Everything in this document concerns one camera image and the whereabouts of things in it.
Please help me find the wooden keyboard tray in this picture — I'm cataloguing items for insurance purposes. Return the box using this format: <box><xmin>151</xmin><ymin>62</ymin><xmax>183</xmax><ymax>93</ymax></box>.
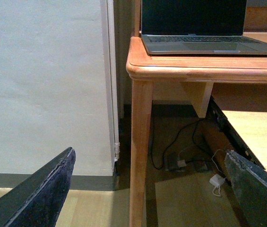
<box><xmin>207</xmin><ymin>96</ymin><xmax>267</xmax><ymax>171</ymax></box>

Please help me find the wooden desk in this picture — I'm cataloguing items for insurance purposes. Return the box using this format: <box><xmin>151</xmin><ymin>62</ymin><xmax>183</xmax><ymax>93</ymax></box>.
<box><xmin>126</xmin><ymin>0</ymin><xmax>267</xmax><ymax>227</ymax></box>

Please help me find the white wall pipe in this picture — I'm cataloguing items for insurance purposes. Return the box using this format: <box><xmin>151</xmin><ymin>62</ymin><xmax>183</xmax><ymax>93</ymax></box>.
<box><xmin>100</xmin><ymin>0</ymin><xmax>121</xmax><ymax>175</ymax></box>

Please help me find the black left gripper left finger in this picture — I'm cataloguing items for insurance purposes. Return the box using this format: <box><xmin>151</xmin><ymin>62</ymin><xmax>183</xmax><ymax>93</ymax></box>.
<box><xmin>0</xmin><ymin>147</ymin><xmax>76</xmax><ymax>227</ymax></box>

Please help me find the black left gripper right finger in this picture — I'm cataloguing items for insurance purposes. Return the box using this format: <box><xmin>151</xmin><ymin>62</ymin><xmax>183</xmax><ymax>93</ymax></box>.
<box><xmin>224</xmin><ymin>151</ymin><xmax>267</xmax><ymax>227</ymax></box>

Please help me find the grey laptop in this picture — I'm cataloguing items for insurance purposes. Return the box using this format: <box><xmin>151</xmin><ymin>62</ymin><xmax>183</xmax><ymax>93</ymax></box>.
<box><xmin>141</xmin><ymin>0</ymin><xmax>267</xmax><ymax>55</ymax></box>

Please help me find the dark power strip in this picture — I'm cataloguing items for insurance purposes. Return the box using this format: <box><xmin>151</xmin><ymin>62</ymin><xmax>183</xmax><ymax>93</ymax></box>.
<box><xmin>164</xmin><ymin>153</ymin><xmax>207</xmax><ymax>172</ymax></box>

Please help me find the white power adapter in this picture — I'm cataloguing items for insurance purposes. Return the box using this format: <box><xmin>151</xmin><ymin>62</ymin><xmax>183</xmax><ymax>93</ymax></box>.
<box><xmin>209</xmin><ymin>148</ymin><xmax>231</xmax><ymax>197</ymax></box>

